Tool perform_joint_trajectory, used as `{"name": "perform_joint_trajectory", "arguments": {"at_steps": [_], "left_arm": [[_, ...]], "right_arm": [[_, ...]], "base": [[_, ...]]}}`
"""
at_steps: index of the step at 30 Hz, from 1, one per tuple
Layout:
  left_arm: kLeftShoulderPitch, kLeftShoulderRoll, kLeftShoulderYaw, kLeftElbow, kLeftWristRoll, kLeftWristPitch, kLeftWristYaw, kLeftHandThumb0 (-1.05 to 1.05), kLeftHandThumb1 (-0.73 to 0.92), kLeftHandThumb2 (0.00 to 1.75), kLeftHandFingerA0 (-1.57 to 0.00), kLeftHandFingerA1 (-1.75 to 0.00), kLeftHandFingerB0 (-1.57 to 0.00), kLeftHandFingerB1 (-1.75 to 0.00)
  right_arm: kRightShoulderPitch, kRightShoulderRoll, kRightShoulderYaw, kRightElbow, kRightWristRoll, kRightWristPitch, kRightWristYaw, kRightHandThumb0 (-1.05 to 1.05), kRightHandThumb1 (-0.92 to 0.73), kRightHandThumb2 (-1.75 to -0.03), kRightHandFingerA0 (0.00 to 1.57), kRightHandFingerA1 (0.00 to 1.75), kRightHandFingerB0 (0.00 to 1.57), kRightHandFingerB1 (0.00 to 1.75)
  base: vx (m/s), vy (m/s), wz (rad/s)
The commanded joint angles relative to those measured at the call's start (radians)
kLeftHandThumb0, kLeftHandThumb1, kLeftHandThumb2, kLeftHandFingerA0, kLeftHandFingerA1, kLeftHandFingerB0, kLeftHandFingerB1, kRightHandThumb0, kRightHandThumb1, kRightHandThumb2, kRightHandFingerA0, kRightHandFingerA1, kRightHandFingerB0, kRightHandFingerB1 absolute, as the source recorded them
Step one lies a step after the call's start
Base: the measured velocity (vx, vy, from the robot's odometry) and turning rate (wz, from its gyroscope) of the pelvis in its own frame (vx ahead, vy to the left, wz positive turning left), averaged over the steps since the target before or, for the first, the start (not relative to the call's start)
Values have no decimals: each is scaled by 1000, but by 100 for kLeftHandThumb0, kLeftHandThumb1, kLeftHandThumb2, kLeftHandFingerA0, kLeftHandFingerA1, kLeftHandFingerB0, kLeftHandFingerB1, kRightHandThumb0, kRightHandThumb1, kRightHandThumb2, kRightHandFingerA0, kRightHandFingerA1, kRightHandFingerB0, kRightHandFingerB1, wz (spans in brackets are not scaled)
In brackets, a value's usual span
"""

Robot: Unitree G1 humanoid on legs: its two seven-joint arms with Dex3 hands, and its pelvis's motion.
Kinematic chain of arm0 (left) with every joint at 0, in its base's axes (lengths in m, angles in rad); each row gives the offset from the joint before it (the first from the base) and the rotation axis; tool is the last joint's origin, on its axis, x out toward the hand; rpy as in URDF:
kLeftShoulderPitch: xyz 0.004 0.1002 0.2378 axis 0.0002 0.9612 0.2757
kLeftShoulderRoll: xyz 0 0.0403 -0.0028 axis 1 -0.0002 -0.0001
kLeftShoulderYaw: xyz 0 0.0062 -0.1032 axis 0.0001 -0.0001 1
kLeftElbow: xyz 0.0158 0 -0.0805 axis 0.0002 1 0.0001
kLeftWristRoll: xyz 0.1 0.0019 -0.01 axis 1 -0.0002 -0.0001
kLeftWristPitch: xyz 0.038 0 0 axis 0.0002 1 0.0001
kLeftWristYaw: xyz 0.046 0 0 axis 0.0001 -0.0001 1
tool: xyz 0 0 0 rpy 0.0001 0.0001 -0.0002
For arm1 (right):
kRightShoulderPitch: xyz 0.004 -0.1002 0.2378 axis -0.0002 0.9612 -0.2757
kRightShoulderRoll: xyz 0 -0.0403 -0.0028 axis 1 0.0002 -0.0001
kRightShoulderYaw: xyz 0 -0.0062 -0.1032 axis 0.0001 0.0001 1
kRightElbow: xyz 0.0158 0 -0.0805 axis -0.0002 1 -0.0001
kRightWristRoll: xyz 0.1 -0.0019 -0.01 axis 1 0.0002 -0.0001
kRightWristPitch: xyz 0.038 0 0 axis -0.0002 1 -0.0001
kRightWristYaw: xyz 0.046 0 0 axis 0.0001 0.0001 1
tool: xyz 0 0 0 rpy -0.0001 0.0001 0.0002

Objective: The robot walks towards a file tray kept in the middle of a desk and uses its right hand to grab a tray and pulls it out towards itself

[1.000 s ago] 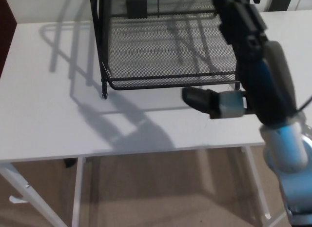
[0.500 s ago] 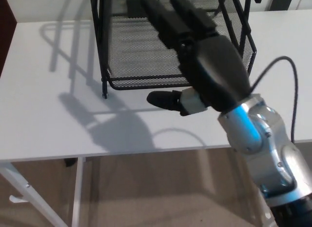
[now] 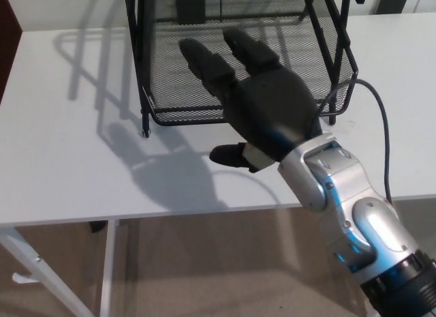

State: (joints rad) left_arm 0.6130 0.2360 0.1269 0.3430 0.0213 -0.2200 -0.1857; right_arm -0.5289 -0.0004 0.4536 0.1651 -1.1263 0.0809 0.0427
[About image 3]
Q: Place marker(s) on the black square wall box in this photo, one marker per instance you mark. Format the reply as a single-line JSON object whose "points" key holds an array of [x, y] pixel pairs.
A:
{"points": [[190, 10]]}

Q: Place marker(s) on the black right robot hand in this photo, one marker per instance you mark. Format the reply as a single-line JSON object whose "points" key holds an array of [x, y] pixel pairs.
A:
{"points": [[272, 109]]}

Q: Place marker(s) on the dark red cabinet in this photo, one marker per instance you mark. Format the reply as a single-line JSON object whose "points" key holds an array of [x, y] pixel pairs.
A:
{"points": [[8, 30]]}

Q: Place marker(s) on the white metal desk leg frame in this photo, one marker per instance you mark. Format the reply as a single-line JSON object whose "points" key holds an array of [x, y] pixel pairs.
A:
{"points": [[109, 262]]}

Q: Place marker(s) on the black mesh file tray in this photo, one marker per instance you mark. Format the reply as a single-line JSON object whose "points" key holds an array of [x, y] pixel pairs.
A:
{"points": [[170, 75]]}

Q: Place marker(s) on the dark wall box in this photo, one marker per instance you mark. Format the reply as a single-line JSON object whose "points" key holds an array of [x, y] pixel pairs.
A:
{"points": [[378, 1]]}

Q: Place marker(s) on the white desk leg hook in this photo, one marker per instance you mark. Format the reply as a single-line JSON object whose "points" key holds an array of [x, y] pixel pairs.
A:
{"points": [[22, 279]]}

